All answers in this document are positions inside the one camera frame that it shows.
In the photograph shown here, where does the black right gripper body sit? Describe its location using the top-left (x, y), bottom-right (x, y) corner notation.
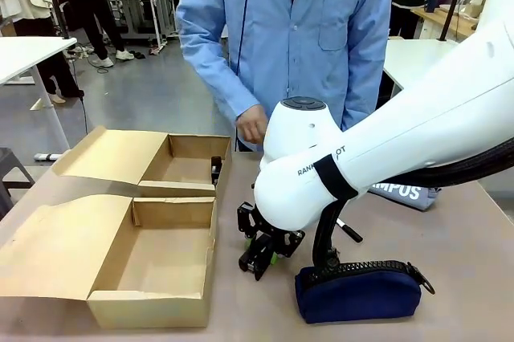
top-left (258, 222), bottom-right (284, 246)

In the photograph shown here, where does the small black device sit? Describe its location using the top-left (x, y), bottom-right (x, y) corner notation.
top-left (239, 237), bottom-right (279, 281)
top-left (209, 155), bottom-right (224, 187)

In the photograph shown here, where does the grey campus pouch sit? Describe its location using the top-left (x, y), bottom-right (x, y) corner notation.
top-left (370, 180), bottom-right (443, 213)

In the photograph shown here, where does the smaller cardboard box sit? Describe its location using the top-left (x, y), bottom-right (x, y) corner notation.
top-left (51, 124), bottom-right (234, 199)

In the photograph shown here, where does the person's right forearm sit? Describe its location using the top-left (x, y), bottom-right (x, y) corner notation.
top-left (179, 32), bottom-right (263, 123)

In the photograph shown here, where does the person's left forearm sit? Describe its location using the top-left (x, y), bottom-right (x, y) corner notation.
top-left (341, 47), bottom-right (390, 132)

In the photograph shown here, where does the large open cardboard box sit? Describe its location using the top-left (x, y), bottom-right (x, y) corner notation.
top-left (0, 193), bottom-right (218, 329)

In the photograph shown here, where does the person's right hand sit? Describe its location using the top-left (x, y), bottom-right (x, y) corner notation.
top-left (235, 104), bottom-right (270, 146)

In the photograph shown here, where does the black marker pen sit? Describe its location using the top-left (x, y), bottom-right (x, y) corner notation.
top-left (334, 218), bottom-right (364, 244)

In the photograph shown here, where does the navy blue zipper pouch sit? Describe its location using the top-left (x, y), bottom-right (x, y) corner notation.
top-left (294, 259), bottom-right (436, 325)

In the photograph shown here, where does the person in blue coat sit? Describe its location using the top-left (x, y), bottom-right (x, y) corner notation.
top-left (175, 0), bottom-right (395, 153)

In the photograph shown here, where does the white floor power strip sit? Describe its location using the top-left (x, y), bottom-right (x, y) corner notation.
top-left (35, 150), bottom-right (72, 163)

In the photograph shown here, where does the white side table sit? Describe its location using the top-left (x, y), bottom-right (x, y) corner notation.
top-left (380, 38), bottom-right (459, 96)

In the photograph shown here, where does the grey plastic stool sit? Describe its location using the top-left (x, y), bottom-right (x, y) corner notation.
top-left (0, 146), bottom-right (36, 221)

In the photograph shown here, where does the bystander in black trousers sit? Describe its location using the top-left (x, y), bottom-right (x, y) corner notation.
top-left (50, 0), bottom-right (136, 69)

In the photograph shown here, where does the wooden background table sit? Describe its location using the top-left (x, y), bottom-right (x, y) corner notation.
top-left (410, 3), bottom-right (490, 41)

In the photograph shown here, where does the white table with leg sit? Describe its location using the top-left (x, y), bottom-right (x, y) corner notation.
top-left (0, 35), bottom-right (78, 155)

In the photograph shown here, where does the white cylinder container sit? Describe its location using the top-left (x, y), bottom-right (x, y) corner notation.
top-left (468, 0), bottom-right (490, 18)

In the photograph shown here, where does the black braided cable sleeve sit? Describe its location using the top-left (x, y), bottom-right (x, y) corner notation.
top-left (311, 145), bottom-right (514, 279)

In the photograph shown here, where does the black velcro strap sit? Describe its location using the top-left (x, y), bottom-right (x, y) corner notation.
top-left (312, 154), bottom-right (359, 201)

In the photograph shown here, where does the thin black neck cord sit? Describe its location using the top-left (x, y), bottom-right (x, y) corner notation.
top-left (235, 0), bottom-right (259, 152)

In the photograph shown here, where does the background workbench with frame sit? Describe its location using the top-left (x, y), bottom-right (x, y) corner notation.
top-left (101, 0), bottom-right (181, 56)

